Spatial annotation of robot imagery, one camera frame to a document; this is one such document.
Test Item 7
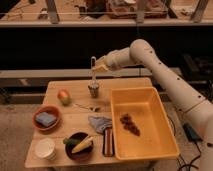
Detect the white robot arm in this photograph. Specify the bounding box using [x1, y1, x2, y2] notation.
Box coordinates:
[93, 39, 213, 171]

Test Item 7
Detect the metal spoon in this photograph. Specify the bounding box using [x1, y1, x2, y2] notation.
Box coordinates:
[74, 103, 100, 112]

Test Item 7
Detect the red yellow apple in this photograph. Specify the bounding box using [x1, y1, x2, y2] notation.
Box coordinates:
[57, 89, 71, 106]

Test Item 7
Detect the grey cloth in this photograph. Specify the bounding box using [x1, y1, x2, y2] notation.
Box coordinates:
[88, 116, 112, 134]

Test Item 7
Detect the wooden table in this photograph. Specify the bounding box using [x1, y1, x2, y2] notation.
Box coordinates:
[25, 78, 153, 168]

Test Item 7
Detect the yellow plastic tray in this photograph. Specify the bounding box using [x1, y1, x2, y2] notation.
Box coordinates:
[111, 87, 179, 161]

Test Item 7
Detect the orange bowl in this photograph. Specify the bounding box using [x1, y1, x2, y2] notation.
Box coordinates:
[32, 106, 61, 131]

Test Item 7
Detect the yellow corn cob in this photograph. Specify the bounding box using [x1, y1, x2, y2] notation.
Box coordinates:
[72, 136, 93, 153]

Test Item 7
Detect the blue sponge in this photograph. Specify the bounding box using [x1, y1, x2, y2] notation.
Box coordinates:
[36, 112, 57, 127]

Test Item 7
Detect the green cucumber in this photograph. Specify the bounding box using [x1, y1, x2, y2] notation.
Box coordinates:
[63, 138, 80, 145]

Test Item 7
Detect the dark brown bowl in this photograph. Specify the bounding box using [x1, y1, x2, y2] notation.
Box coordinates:
[63, 132, 93, 162]

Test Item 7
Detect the white paper cup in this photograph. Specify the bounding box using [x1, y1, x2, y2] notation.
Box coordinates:
[35, 138, 56, 160]

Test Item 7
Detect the black device on floor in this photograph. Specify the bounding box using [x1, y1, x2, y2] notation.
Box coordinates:
[183, 123, 201, 142]

